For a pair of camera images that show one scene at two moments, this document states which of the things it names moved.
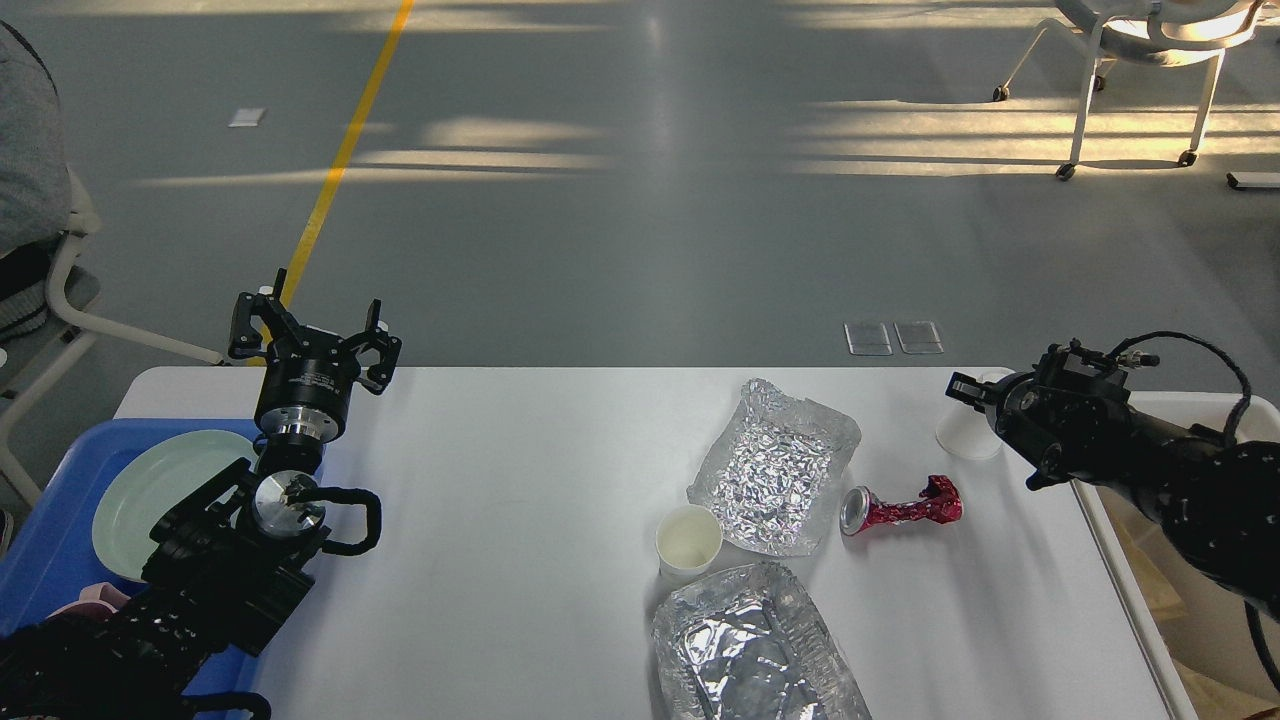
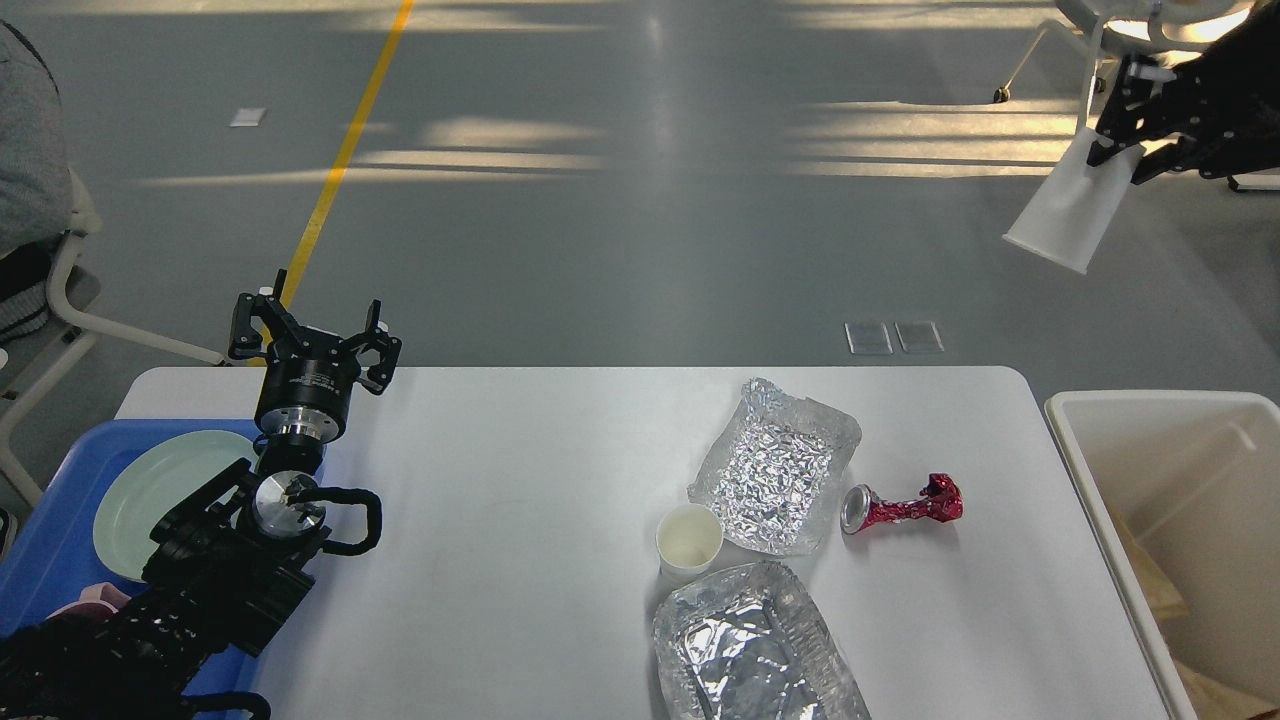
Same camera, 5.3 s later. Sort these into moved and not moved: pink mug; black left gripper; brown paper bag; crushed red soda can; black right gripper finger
Moved: black right gripper finger
Not moved: black left gripper; pink mug; crushed red soda can; brown paper bag
